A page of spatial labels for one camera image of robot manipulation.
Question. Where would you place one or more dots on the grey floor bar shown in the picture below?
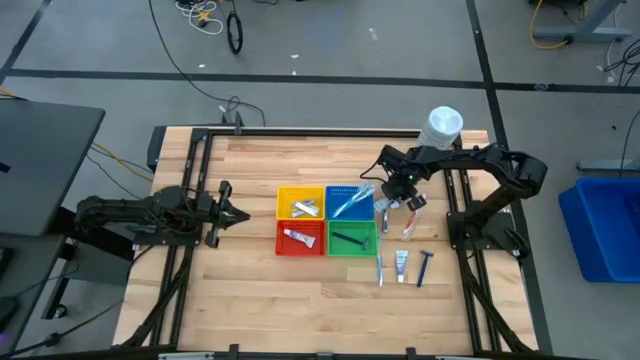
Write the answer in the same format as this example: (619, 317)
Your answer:
(605, 165)

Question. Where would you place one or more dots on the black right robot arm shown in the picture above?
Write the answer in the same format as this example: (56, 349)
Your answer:
(475, 155)

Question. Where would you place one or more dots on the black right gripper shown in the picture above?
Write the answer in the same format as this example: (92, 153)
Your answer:
(400, 185)

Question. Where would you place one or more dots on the black aluminium table frame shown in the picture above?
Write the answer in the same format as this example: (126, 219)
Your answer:
(300, 132)

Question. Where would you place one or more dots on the silver nail clipper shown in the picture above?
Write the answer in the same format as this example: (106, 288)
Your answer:
(385, 222)
(296, 212)
(312, 212)

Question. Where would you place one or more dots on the silver aluminium bar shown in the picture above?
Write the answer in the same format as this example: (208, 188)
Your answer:
(457, 357)
(185, 355)

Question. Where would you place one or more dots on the yellow plastic basket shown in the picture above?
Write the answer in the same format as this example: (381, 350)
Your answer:
(282, 192)

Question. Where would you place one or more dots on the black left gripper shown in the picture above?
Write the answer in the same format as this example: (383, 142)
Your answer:
(207, 210)

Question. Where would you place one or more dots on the dark disposable razor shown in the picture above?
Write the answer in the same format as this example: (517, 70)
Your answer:
(347, 239)

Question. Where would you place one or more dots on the blue plastic bin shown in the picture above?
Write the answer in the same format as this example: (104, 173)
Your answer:
(600, 250)

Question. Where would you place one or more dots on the blue disposable razor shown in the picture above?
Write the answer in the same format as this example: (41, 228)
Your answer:
(423, 272)

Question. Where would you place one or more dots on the green plastic basket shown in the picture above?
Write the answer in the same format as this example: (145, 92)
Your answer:
(340, 251)

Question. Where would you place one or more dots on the red plastic basket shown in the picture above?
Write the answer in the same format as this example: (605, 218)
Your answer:
(295, 251)

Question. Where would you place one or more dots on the white wipes canister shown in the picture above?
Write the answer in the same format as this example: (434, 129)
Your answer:
(442, 125)

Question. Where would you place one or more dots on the blue plastic basket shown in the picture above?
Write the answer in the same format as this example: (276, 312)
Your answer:
(365, 212)

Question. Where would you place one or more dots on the grey desk foot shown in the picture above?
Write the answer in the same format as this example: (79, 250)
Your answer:
(582, 32)

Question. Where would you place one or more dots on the wrapped red toothbrush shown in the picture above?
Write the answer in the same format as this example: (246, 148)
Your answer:
(411, 226)

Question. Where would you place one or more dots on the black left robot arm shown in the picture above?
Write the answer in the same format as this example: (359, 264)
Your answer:
(125, 210)

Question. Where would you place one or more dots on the blue toothbrush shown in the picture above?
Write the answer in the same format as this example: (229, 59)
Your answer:
(379, 262)
(344, 207)

